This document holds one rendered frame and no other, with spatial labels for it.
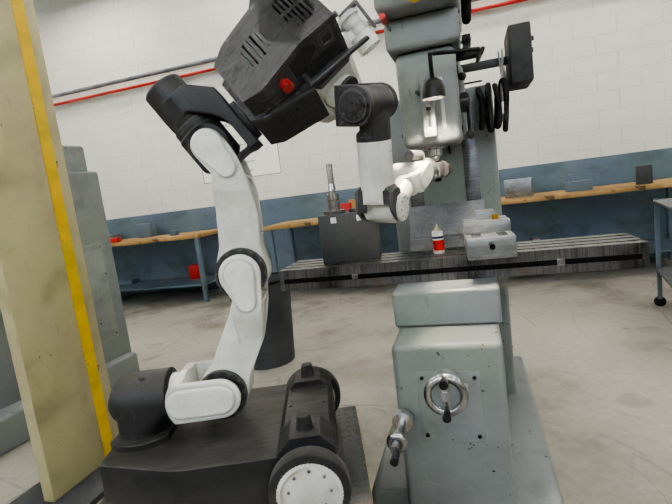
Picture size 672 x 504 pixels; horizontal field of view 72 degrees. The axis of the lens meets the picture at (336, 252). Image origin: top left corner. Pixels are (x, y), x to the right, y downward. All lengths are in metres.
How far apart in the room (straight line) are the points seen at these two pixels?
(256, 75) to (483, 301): 0.94
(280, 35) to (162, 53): 6.28
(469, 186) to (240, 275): 1.18
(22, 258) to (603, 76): 5.62
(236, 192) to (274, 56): 0.35
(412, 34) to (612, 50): 4.70
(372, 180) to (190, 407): 0.78
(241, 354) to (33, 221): 1.35
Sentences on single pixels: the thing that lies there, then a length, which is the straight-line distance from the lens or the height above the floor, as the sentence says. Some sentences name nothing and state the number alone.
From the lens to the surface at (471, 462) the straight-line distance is 1.57.
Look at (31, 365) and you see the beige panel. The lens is 2.40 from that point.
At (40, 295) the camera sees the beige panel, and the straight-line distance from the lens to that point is 2.41.
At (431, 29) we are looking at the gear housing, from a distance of 1.68.
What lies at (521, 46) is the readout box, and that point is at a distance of 2.00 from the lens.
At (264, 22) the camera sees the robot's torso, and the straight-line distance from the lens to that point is 1.25.
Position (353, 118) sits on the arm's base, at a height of 1.37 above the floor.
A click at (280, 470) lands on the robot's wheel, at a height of 0.57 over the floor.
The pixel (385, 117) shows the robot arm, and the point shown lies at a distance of 1.21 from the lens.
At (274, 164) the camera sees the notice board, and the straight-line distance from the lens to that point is 6.46.
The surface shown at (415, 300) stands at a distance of 1.55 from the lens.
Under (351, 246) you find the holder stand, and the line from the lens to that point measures 1.78.
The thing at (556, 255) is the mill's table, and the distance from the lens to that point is 1.67.
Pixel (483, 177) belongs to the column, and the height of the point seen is 1.18.
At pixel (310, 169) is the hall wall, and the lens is 6.27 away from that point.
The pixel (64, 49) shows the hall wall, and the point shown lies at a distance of 8.53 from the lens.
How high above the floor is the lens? 1.20
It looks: 7 degrees down
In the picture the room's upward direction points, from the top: 7 degrees counter-clockwise
